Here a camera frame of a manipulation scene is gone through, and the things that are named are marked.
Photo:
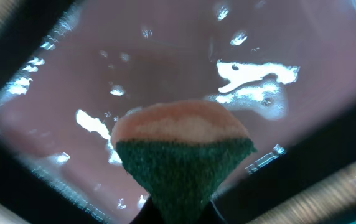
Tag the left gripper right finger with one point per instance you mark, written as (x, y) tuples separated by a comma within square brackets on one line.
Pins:
[(210, 215)]

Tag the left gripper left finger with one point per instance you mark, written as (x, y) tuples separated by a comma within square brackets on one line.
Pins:
[(149, 214)]

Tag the green and pink sponge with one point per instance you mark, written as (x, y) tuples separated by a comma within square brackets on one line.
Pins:
[(180, 153)]

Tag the black tray with red liquid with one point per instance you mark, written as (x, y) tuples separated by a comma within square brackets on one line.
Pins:
[(70, 70)]

